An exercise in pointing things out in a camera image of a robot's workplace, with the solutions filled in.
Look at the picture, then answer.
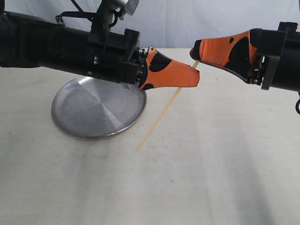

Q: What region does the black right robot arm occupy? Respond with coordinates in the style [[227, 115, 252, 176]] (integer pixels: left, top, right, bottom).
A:
[[190, 22, 300, 92]]

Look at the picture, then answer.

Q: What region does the round metal plate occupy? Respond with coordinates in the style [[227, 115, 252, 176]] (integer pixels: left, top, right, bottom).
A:
[[51, 76, 147, 138]]

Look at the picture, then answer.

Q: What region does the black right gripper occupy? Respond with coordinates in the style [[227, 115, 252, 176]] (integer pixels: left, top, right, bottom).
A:
[[190, 28, 287, 90]]

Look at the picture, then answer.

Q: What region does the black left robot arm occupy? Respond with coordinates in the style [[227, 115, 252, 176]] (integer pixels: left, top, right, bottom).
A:
[[0, 12, 200, 90]]

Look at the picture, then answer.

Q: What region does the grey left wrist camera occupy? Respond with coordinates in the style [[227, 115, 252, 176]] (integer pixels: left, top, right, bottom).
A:
[[88, 0, 140, 44]]

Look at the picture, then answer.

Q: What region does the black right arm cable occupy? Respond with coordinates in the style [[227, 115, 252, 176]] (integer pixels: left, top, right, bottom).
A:
[[294, 91, 300, 115]]

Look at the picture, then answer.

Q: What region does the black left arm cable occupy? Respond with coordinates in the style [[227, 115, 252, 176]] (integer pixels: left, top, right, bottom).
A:
[[55, 0, 99, 24]]

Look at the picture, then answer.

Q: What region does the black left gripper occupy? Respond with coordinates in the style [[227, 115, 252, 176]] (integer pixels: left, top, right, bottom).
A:
[[118, 29, 200, 90]]

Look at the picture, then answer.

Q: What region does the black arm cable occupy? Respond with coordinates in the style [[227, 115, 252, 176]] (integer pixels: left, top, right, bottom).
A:
[[55, 0, 99, 24], [294, 91, 300, 115]]

